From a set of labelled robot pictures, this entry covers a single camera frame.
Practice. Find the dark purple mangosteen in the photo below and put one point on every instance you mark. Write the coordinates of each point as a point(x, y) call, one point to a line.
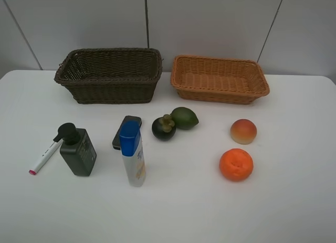
point(163, 128)

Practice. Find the green lime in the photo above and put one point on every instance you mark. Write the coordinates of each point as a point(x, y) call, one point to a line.
point(184, 118)

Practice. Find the black board eraser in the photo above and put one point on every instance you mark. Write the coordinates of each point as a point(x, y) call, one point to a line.
point(128, 120)

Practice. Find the white blue-capped shampoo bottle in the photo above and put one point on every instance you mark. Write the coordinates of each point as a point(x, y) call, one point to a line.
point(133, 157)

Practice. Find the red yellow peach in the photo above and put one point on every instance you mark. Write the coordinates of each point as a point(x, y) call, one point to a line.
point(243, 131)

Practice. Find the orange tangerine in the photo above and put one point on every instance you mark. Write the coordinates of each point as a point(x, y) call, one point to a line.
point(236, 165)

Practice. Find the dark green pump bottle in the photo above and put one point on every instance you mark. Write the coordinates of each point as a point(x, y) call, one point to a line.
point(76, 149)

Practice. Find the white marker pen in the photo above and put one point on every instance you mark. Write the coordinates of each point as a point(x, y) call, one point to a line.
point(44, 158)

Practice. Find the orange wicker basket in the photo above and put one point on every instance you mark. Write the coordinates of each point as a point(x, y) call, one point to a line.
point(222, 80)

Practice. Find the dark brown wicker basket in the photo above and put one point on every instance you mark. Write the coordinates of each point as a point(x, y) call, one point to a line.
point(111, 75)

